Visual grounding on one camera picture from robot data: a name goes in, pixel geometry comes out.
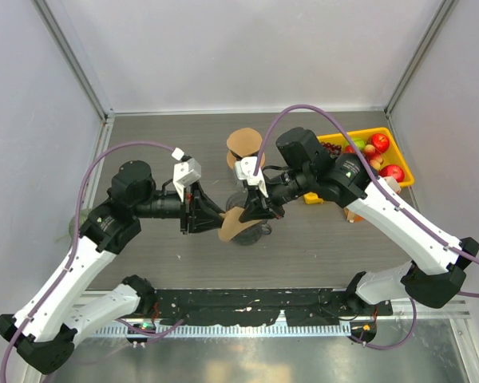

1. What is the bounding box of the red apple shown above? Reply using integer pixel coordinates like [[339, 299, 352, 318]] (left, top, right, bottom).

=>
[[370, 133, 390, 154], [379, 164, 406, 183]]

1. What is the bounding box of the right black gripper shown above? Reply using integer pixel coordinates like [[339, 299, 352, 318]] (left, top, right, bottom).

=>
[[239, 166, 313, 223]]

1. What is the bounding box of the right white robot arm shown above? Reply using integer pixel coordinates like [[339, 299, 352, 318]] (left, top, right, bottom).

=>
[[234, 128, 479, 314]]

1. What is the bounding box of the grey plastic measuring cup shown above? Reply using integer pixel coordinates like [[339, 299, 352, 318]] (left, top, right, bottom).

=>
[[232, 220, 272, 246]]

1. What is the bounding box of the brown paper coffee filter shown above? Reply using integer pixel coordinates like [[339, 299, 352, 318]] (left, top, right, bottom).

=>
[[226, 128, 263, 158]]

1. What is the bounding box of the wooden dripper ring holder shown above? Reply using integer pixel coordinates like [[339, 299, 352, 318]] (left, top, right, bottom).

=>
[[226, 150, 258, 169]]

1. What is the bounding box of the white slotted cable duct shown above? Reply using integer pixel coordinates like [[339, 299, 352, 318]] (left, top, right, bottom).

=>
[[93, 320, 351, 338]]

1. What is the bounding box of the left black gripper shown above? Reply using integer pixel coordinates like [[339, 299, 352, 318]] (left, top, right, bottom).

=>
[[134, 179, 229, 234]]

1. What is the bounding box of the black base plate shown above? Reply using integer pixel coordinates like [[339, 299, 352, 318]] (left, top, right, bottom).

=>
[[123, 288, 393, 327]]

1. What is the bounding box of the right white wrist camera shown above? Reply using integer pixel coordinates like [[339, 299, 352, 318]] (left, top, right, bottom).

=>
[[233, 156, 268, 197]]

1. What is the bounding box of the green apple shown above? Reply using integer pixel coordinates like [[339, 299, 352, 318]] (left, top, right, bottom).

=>
[[352, 138, 367, 151]]

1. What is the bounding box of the orange filter holder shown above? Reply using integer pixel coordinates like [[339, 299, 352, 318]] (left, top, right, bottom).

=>
[[343, 207, 363, 223]]

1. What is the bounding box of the lychee fruit cluster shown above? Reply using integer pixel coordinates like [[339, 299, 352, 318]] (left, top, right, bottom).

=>
[[357, 144, 384, 171]]

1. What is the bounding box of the red grape bunch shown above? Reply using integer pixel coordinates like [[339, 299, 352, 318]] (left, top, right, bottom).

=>
[[321, 142, 342, 156]]

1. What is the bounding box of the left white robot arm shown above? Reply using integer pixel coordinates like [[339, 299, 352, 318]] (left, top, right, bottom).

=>
[[0, 157, 223, 375]]

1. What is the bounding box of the yellow plastic bin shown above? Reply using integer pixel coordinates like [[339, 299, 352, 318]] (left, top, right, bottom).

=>
[[303, 126, 416, 205]]

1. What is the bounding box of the green melon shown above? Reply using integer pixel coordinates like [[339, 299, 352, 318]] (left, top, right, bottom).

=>
[[68, 209, 90, 239]]

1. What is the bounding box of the grey plastic dripper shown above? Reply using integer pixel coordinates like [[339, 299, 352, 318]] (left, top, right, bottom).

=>
[[226, 191, 247, 211]]

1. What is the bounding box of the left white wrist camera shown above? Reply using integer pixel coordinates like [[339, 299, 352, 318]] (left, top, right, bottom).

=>
[[171, 148, 202, 202]]

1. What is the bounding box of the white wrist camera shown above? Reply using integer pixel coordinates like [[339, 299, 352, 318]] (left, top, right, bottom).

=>
[[233, 156, 268, 197], [171, 148, 202, 202]]

